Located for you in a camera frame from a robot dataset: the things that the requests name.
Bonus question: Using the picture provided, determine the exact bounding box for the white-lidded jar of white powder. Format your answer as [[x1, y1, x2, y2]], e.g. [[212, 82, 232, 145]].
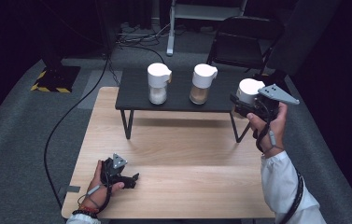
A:
[[147, 63, 174, 105]]

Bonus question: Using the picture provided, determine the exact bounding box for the white-lidded jar of brown powder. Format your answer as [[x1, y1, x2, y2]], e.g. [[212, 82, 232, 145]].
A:
[[189, 63, 218, 105]]

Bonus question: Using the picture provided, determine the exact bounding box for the red cord bracelet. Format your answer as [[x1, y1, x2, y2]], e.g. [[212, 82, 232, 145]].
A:
[[78, 204, 99, 214]]

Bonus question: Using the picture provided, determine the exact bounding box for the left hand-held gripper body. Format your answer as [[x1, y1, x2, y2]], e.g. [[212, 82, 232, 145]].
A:
[[101, 152, 134, 185]]

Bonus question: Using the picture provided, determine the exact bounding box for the black folding chair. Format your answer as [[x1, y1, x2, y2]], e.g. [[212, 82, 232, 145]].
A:
[[205, 16, 286, 76]]

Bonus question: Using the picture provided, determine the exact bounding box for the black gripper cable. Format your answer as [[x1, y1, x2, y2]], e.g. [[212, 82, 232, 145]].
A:
[[253, 106, 305, 224], [77, 183, 113, 214]]

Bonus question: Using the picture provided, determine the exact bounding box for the white-lidded jar of beige powder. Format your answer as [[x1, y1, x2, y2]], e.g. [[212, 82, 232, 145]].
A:
[[232, 77, 266, 119]]

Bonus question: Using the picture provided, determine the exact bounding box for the black shelf with metal legs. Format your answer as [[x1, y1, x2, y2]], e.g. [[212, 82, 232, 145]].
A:
[[115, 68, 259, 144]]

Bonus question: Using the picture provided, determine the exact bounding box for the white metal stand frame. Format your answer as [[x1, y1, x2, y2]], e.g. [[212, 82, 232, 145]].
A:
[[166, 0, 248, 57]]

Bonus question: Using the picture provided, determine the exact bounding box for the long black floor cable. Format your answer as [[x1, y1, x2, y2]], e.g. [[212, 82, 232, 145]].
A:
[[43, 52, 111, 210]]

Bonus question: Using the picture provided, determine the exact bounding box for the bundle of floor cables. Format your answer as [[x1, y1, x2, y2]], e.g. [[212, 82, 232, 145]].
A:
[[114, 21, 173, 68]]

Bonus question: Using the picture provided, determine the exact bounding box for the person's right hand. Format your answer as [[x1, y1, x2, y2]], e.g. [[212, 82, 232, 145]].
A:
[[246, 102, 289, 155]]

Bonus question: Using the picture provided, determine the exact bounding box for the black bead bracelet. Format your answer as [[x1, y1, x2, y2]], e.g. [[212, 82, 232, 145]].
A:
[[71, 208, 99, 218]]

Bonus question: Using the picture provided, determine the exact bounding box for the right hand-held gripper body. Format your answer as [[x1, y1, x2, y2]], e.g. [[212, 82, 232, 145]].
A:
[[251, 83, 301, 123]]

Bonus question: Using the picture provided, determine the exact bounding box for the person's left hand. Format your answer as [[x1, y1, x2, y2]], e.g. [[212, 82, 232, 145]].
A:
[[81, 160, 125, 211]]

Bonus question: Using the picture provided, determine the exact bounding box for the grey leaning panel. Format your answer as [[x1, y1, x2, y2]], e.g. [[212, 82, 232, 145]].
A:
[[266, 0, 343, 77]]

